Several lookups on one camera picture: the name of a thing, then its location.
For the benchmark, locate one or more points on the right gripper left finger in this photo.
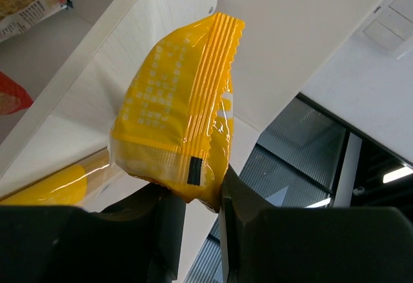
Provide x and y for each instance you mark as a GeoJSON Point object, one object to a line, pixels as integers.
{"type": "Point", "coordinates": [137, 239]}

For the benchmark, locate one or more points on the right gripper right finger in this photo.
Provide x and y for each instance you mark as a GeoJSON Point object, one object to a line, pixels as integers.
{"type": "Point", "coordinates": [263, 243]}

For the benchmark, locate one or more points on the yellow spaghetti bag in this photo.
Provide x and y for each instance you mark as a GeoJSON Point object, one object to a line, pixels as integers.
{"type": "Point", "coordinates": [176, 123]}
{"type": "Point", "coordinates": [74, 185]}

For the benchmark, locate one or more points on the yellow spaghetti bag on shelf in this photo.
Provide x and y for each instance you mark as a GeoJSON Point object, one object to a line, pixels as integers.
{"type": "Point", "coordinates": [74, 185]}

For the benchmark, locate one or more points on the white two-tier shelf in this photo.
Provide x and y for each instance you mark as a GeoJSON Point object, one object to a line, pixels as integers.
{"type": "Point", "coordinates": [82, 61]}

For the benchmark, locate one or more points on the red pasta bag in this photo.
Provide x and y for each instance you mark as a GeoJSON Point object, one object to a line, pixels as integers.
{"type": "Point", "coordinates": [17, 16]}
{"type": "Point", "coordinates": [13, 96]}

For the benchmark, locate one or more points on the white wall switch panel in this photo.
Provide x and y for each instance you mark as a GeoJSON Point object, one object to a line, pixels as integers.
{"type": "Point", "coordinates": [390, 27]}

